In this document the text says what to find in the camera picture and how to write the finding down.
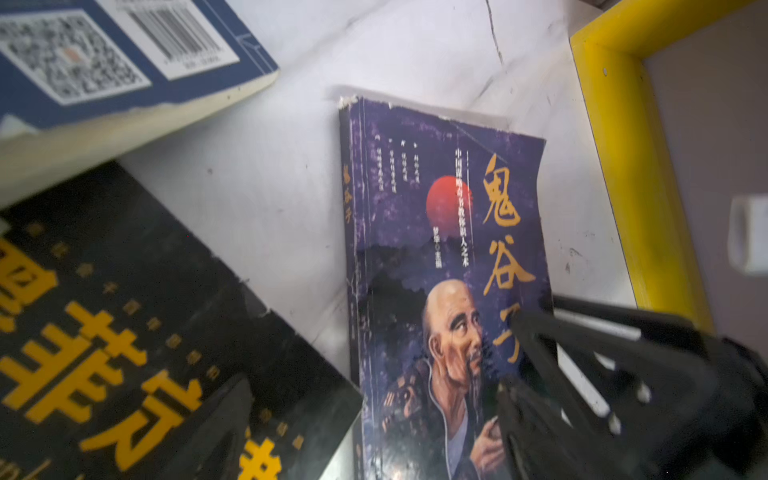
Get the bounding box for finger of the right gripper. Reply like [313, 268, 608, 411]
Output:
[508, 296, 714, 432]
[497, 376, 618, 479]

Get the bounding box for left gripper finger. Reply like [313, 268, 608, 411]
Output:
[152, 373, 252, 479]

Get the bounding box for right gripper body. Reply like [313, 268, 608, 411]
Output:
[611, 335, 767, 479]

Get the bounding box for purple old man book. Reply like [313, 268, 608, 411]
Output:
[339, 96, 551, 479]

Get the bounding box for black book yellow title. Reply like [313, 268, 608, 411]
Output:
[1, 162, 362, 479]

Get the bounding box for yellow pink blue bookshelf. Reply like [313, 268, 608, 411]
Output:
[570, 1, 767, 353]

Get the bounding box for blue book front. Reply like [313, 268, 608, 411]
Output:
[1, 1, 279, 206]

